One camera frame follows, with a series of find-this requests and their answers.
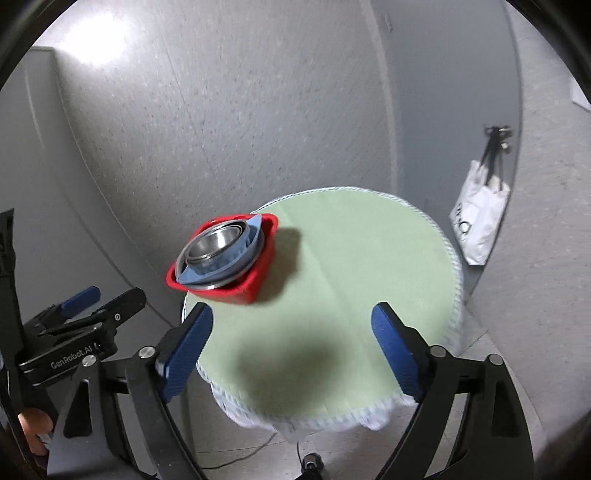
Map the person's left hand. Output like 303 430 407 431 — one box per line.
17 408 54 457

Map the large steel bowl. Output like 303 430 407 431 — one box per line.
184 275 247 291

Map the wide-rim polished steel bowl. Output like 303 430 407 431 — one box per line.
183 220 262 278

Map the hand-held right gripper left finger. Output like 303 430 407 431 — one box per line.
46 302 214 480

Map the blue square plate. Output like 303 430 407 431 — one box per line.
176 213 267 286

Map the white tote bag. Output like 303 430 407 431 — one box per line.
449 134 511 267

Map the black floor cable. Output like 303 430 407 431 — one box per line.
202 431 280 470

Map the grey door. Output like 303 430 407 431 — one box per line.
365 0 525 301

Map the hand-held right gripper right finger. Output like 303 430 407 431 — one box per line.
370 302 535 480

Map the round table with lace cloth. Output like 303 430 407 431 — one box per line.
182 186 464 433

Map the metal door handle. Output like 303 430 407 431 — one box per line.
483 123 515 151

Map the white wall switch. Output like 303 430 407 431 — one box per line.
570 78 591 112

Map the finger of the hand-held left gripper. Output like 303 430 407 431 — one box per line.
44 286 101 320
37 287 147 342

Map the red plastic basin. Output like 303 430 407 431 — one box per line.
166 213 280 306

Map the small steel bowl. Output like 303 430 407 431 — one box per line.
196 228 242 265
189 224 253 271

